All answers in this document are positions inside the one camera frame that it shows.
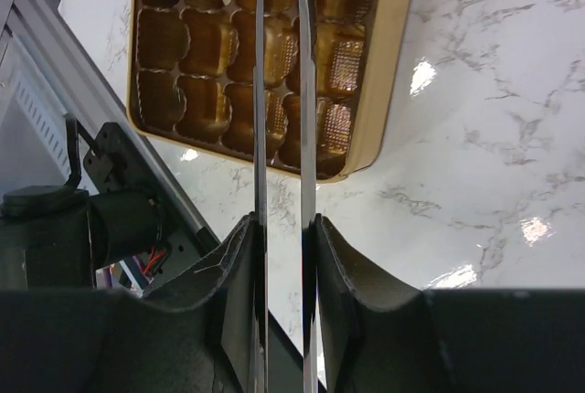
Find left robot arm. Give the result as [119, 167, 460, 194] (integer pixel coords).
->
[1, 116, 167, 290]

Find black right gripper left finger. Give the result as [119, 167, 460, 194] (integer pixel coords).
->
[1, 215, 256, 392]

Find white slotted cable duct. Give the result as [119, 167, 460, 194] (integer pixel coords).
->
[9, 69, 70, 177]

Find metal tongs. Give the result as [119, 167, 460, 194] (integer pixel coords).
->
[253, 0, 319, 392]

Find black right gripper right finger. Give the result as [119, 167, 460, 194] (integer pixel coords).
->
[315, 216, 584, 392]

